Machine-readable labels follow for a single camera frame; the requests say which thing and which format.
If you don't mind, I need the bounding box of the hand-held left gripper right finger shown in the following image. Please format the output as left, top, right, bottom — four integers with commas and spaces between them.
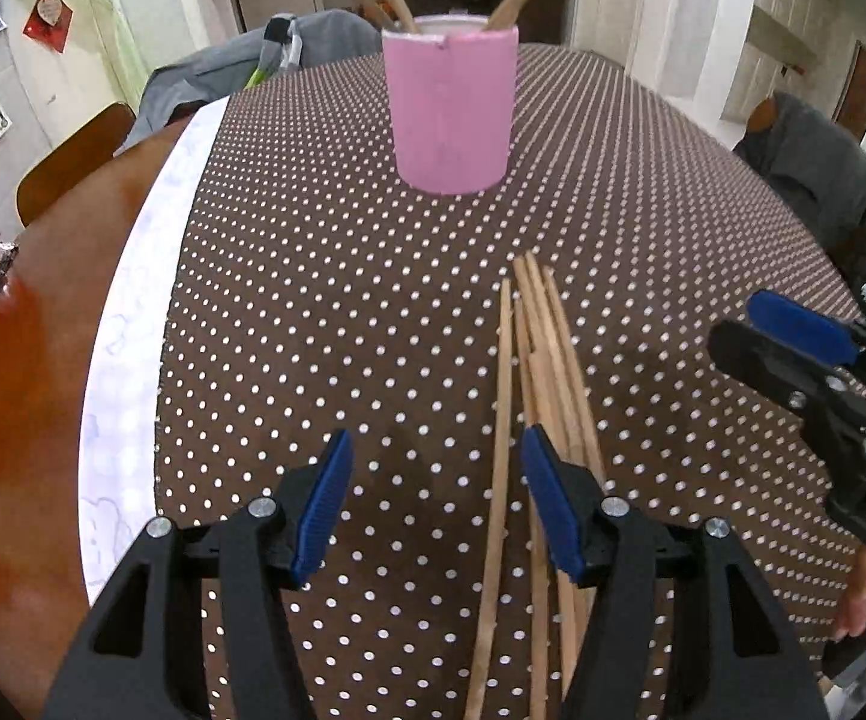
519, 424, 831, 720

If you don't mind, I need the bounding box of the dark grey jacket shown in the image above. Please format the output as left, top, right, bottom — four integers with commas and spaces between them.
733, 90, 866, 331

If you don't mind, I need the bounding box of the brown door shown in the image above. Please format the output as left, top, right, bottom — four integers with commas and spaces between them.
834, 41, 866, 143

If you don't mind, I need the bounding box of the white checked cloth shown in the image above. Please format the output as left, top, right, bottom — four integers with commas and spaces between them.
76, 94, 231, 608

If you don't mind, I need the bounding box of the red diamond wall decoration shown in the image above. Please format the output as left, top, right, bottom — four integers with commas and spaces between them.
22, 0, 75, 55

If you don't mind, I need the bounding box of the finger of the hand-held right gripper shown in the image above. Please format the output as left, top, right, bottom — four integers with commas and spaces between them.
746, 290, 866, 398
706, 319, 866, 505

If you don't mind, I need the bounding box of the dark wooden desk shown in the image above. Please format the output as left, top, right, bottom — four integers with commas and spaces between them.
403, 0, 576, 46

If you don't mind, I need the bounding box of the white door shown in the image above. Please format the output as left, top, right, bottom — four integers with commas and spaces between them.
571, 0, 670, 80

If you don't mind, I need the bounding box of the brown polka dot tablecloth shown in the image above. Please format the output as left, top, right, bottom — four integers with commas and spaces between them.
151, 43, 865, 720

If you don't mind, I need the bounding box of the pile of wooden chopsticks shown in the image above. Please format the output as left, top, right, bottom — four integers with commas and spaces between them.
465, 253, 606, 720

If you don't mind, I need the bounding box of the person's right hand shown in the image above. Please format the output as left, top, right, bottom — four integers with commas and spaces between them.
834, 544, 866, 642

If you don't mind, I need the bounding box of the light green curtain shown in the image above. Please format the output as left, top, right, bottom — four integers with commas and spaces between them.
106, 0, 216, 102

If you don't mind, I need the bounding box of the pink cylindrical cup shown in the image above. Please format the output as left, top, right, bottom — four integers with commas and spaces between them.
382, 13, 520, 196

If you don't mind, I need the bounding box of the wooden chair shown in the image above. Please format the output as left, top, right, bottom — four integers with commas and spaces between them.
16, 101, 137, 227

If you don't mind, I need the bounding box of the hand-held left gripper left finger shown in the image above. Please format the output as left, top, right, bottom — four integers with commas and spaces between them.
43, 429, 355, 720

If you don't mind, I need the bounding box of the white cabinet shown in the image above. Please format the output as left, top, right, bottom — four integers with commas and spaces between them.
721, 0, 861, 128

